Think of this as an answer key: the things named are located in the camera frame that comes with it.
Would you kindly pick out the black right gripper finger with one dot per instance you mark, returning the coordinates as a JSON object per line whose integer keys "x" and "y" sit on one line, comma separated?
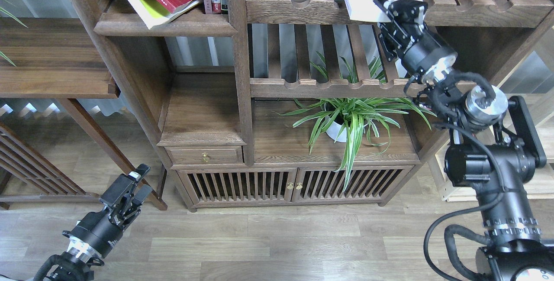
{"x": 383, "y": 6}

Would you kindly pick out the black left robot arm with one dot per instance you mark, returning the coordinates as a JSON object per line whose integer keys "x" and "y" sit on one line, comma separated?
{"x": 67, "y": 267}

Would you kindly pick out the yellow green cover book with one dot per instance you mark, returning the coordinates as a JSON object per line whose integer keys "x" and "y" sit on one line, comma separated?
{"x": 153, "y": 13}

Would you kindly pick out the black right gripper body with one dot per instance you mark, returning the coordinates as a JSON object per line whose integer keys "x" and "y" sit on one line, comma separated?
{"x": 423, "y": 53}

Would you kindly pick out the green spider plant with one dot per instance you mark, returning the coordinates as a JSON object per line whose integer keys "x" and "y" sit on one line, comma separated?
{"x": 375, "y": 110}

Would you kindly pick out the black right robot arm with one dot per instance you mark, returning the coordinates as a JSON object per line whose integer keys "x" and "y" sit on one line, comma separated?
{"x": 494, "y": 149}

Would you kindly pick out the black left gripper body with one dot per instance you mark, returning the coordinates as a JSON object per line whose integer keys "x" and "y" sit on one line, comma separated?
{"x": 97, "y": 233}

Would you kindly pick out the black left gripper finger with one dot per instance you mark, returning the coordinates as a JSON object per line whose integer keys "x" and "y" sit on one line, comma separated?
{"x": 140, "y": 196}
{"x": 139, "y": 172}

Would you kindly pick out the white plant pot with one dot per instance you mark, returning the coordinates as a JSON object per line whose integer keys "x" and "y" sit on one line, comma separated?
{"x": 335, "y": 131}

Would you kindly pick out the green plant leaves at left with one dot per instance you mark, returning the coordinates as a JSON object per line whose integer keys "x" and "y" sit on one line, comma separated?
{"x": 5, "y": 15}

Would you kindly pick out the dark wooden side table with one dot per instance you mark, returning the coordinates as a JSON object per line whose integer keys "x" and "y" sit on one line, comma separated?
{"x": 55, "y": 59}

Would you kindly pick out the dark wooden bookshelf cabinet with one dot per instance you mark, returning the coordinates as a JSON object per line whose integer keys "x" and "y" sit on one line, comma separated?
{"x": 219, "y": 84}

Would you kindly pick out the brass drawer knob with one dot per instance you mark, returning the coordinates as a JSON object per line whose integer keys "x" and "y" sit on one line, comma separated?
{"x": 205, "y": 157}

